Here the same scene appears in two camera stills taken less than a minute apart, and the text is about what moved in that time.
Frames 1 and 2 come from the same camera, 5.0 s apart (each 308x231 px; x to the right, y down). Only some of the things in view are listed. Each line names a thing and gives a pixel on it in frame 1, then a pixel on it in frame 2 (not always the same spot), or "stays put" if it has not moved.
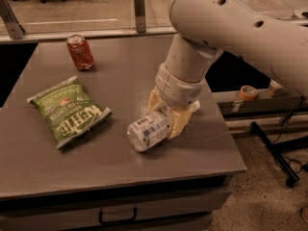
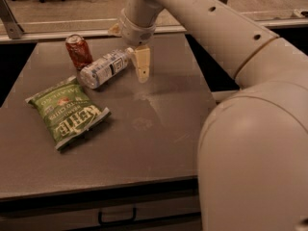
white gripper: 177,90 to 137,33
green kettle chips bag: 67,111 stays put
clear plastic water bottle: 152,129 to 105,66
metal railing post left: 10,19 stays put
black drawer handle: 106,222 stays put
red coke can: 81,52 stays put
